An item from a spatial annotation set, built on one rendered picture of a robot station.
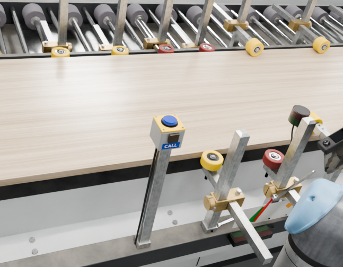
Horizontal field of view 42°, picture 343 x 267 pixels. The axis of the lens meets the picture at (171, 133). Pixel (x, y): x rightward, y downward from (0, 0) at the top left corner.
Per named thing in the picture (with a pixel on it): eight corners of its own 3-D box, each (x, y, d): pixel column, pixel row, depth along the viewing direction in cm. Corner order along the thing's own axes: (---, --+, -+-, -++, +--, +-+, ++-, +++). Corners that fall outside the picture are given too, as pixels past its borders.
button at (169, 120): (178, 127, 122) (179, 122, 121) (165, 129, 120) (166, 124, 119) (173, 118, 124) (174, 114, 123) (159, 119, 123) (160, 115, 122)
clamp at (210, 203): (242, 208, 158) (246, 198, 155) (208, 215, 153) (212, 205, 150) (234, 195, 163) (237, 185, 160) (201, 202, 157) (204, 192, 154)
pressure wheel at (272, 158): (279, 181, 177) (289, 160, 170) (263, 185, 173) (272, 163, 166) (269, 168, 182) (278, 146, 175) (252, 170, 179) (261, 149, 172)
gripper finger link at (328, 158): (336, 170, 157) (348, 150, 151) (323, 172, 155) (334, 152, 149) (331, 163, 159) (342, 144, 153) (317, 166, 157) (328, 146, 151)
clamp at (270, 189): (298, 195, 169) (302, 185, 166) (268, 201, 163) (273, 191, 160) (289, 184, 173) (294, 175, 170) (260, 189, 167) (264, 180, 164)
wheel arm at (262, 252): (270, 264, 141) (274, 256, 139) (261, 266, 140) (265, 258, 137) (209, 169, 171) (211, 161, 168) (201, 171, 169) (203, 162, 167)
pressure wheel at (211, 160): (218, 175, 173) (226, 153, 166) (213, 188, 166) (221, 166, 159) (199, 168, 174) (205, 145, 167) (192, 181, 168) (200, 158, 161)
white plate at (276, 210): (289, 216, 177) (298, 198, 170) (232, 229, 166) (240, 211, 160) (288, 214, 177) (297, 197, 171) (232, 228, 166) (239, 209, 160)
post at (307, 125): (270, 219, 174) (317, 121, 145) (262, 221, 173) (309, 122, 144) (265, 212, 177) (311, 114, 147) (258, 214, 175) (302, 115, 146)
